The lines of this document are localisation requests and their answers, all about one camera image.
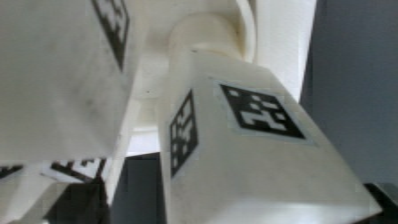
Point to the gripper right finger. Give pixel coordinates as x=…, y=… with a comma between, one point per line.
x=384, y=192

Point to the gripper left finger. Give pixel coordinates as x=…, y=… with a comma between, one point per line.
x=80, y=207

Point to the white stool leg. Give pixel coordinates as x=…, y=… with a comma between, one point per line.
x=26, y=179
x=67, y=62
x=252, y=169

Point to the white L-shaped barrier wall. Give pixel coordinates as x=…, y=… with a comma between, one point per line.
x=284, y=19

